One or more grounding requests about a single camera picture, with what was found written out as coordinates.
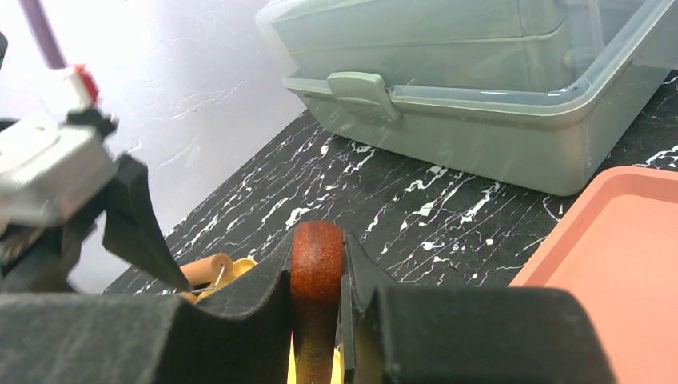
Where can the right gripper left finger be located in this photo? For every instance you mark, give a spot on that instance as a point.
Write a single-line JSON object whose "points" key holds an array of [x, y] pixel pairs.
{"points": [[239, 334]]}

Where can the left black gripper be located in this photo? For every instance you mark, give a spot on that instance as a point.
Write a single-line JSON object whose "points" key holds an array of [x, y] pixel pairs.
{"points": [[37, 260]]}

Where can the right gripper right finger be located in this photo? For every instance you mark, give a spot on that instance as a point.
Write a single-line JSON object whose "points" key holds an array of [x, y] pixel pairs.
{"points": [[394, 332]]}

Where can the metal scraper orange handle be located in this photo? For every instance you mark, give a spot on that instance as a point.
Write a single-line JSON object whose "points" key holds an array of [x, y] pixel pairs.
{"points": [[315, 289]]}

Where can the orange-red plastic tray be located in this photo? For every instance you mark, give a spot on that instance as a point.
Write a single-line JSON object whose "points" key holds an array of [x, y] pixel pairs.
{"points": [[615, 250]]}

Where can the yellow plastic tray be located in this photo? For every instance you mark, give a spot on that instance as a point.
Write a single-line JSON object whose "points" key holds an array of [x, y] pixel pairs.
{"points": [[240, 267]]}

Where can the wooden dough roller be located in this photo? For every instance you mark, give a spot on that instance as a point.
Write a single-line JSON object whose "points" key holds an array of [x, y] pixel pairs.
{"points": [[206, 275]]}

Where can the green plastic storage box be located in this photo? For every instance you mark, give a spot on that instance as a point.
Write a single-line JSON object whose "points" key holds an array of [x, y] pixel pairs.
{"points": [[530, 93]]}

